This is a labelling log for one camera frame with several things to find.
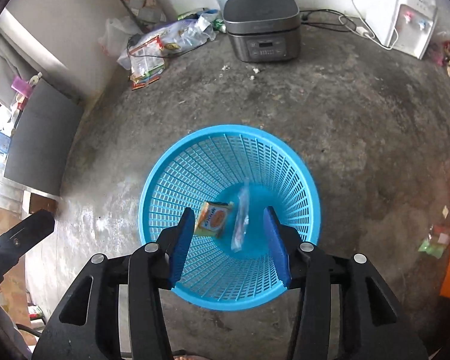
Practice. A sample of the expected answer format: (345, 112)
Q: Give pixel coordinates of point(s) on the floor trash pile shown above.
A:
(146, 56)

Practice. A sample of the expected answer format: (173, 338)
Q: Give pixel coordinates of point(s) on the clear plastic wrapper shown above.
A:
(241, 219)

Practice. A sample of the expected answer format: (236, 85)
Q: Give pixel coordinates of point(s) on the black rice cooker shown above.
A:
(263, 31)

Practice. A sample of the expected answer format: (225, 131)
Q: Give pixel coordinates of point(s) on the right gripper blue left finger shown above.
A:
(179, 246)

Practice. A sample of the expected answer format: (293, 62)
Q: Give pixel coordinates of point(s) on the white plastic bag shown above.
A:
(117, 33)

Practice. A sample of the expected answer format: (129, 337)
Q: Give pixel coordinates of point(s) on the white water dispenser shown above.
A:
(413, 23)

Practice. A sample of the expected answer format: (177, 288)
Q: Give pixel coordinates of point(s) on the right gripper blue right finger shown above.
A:
(277, 248)

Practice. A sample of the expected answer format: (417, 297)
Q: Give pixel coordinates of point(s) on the purple cup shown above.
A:
(21, 87)

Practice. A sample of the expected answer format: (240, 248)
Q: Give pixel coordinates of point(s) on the blue plastic mesh wastebasket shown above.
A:
(212, 165)

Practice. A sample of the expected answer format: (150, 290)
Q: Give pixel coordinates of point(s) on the yellow Enaak snack packet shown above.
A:
(212, 219)

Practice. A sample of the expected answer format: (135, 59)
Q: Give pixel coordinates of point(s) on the grey cabinet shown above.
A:
(42, 140)

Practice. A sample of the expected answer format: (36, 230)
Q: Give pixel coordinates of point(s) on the blue detergent bottle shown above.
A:
(5, 142)

